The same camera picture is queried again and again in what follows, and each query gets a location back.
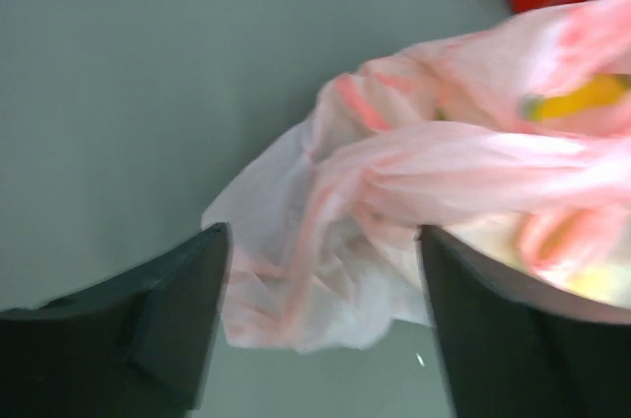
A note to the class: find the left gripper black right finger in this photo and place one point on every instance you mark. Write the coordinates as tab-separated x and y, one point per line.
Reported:
515	346

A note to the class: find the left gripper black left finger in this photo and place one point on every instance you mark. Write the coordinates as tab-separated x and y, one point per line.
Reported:
137	344

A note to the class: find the pink translucent plastic bag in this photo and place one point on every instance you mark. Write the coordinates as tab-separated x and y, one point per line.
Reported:
324	222

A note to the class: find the yellow banana bunch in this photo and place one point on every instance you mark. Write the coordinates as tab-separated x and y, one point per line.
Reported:
601	90

